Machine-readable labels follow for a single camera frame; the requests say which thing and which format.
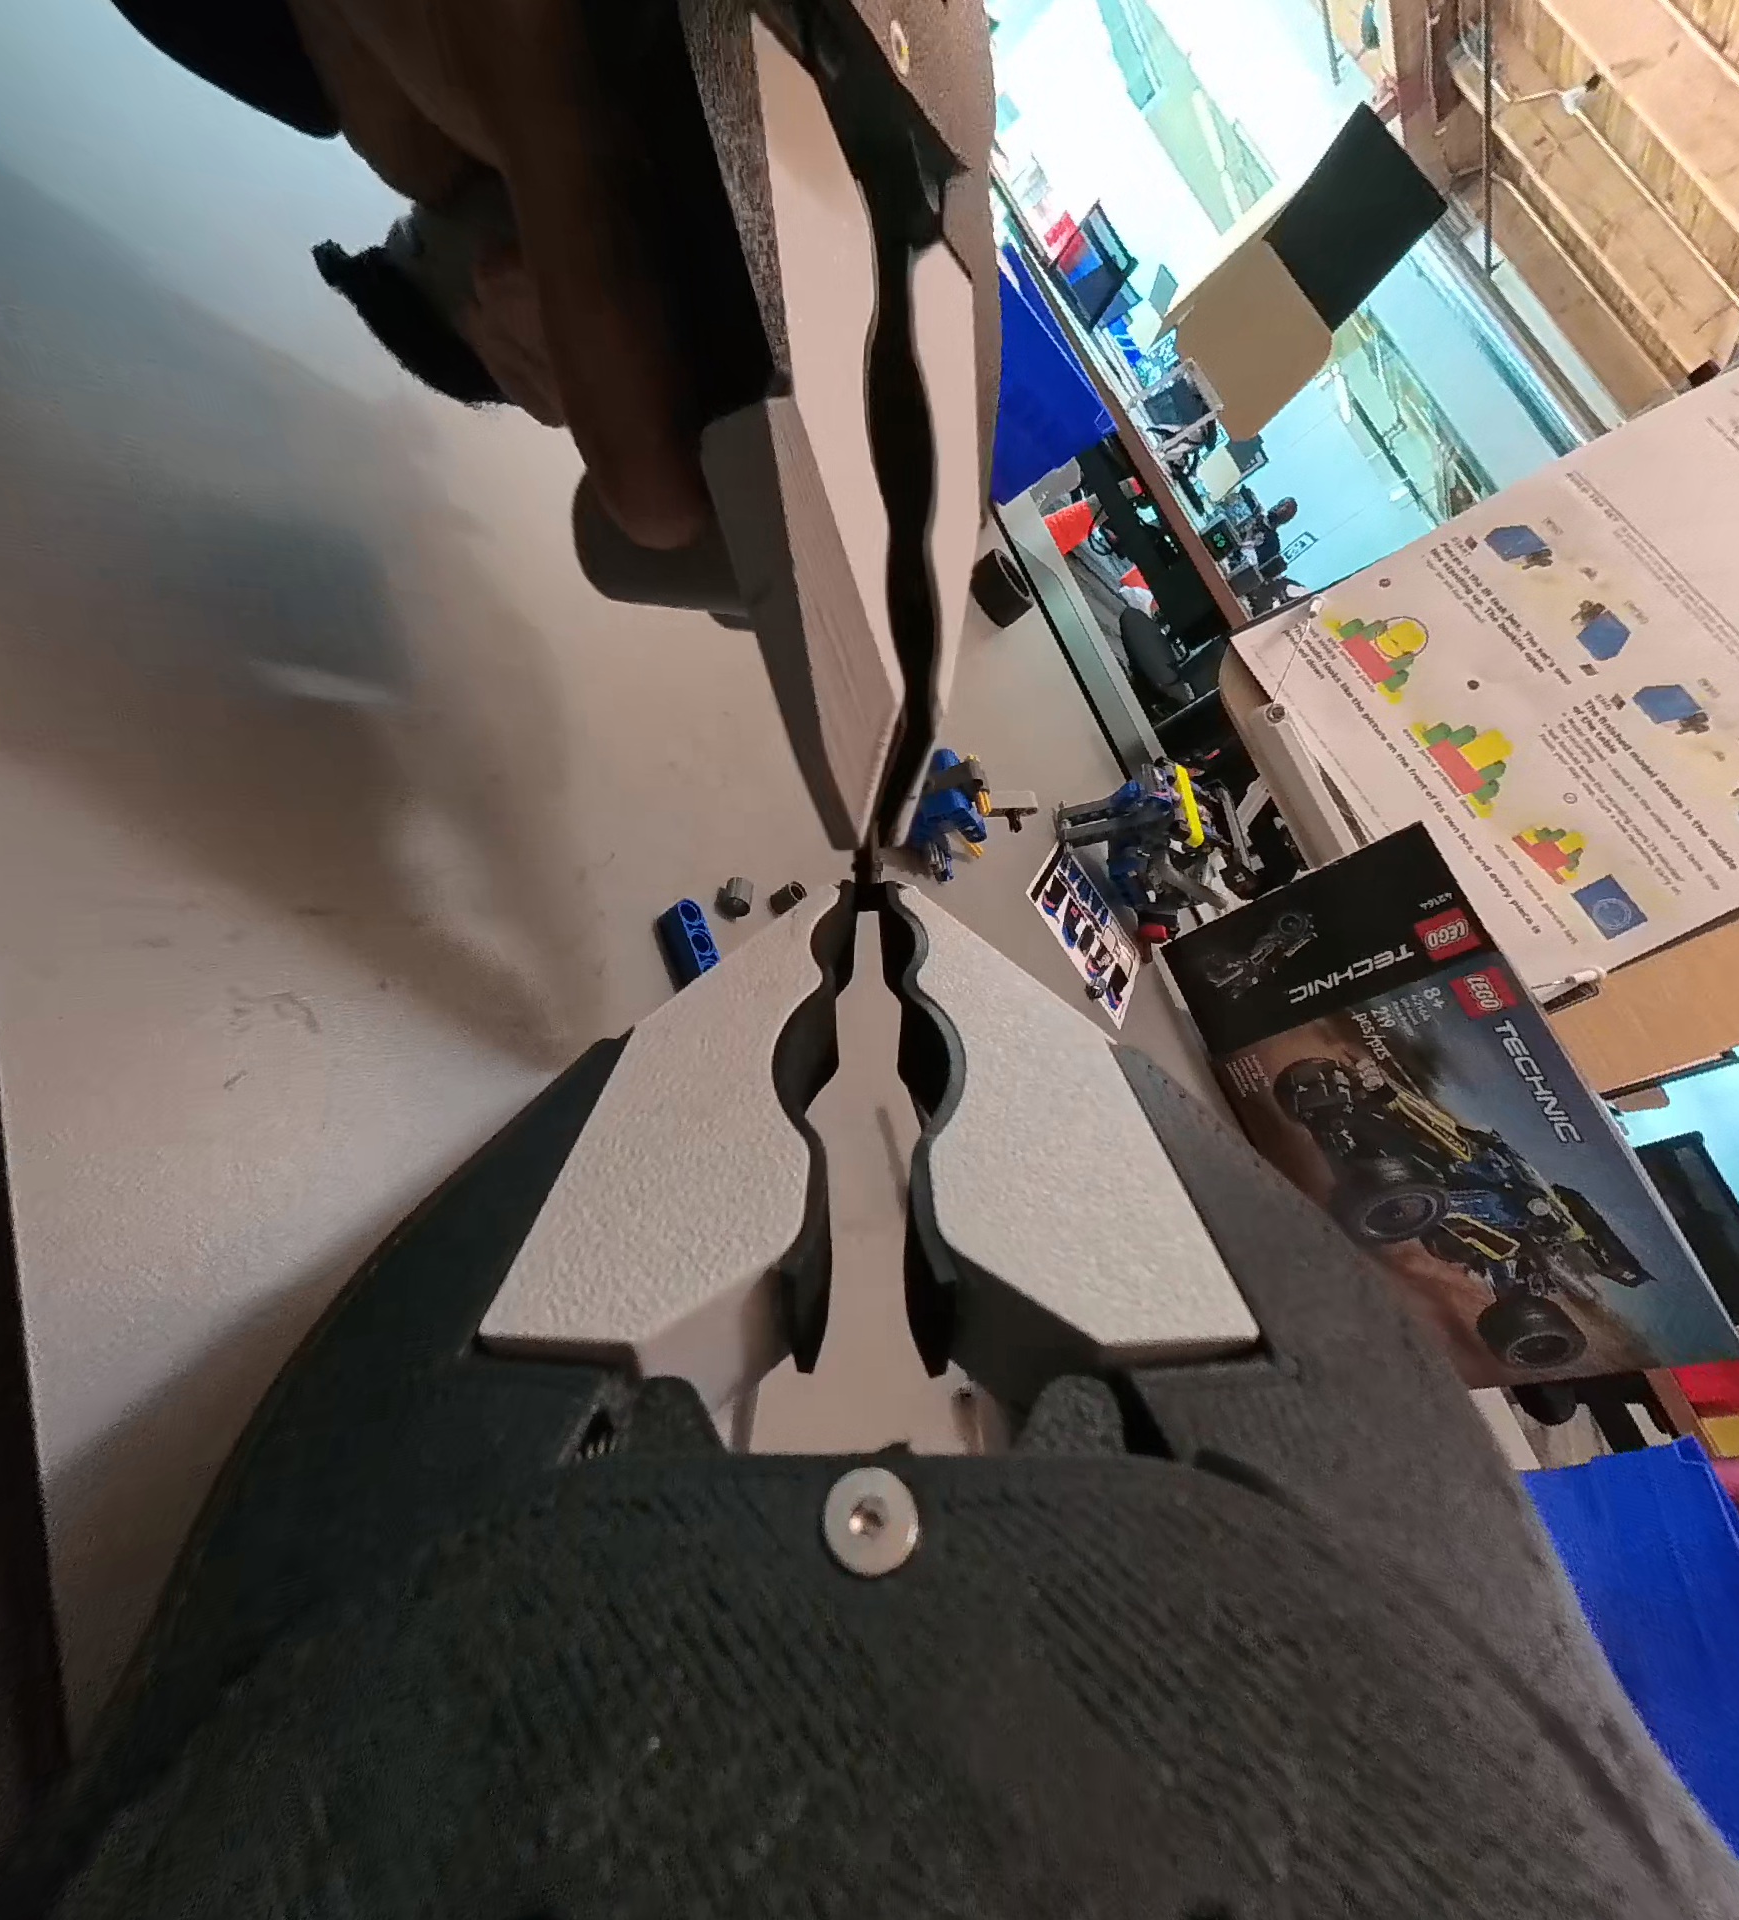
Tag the black rubber lego tire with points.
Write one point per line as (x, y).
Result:
(1001, 587)

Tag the cardboard sheet with black panel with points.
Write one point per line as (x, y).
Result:
(1244, 329)

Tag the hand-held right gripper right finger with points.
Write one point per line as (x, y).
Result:
(1079, 1200)

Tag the blue grey lego assembly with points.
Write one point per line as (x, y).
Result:
(1154, 847)

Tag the printed instruction sheet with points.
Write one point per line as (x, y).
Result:
(1634, 675)

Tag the person's left hand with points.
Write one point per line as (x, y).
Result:
(584, 224)

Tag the small blue lego assembly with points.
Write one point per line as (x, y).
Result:
(948, 809)

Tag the small dark lego pin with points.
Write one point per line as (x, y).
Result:
(870, 860)

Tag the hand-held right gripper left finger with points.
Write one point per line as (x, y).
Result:
(658, 1185)

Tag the short blue lego beam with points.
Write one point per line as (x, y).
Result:
(686, 936)

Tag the lego sticker sheet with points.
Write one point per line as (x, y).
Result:
(1087, 929)

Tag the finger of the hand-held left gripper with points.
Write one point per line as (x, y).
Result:
(952, 450)
(810, 630)

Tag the person's left forearm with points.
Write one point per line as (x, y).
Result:
(232, 52)

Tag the black office chair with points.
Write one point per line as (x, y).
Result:
(1154, 652)

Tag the blue plastic storage bin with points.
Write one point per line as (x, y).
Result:
(1042, 374)
(1679, 1649)

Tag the lego set box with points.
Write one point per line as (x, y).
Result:
(1408, 1140)

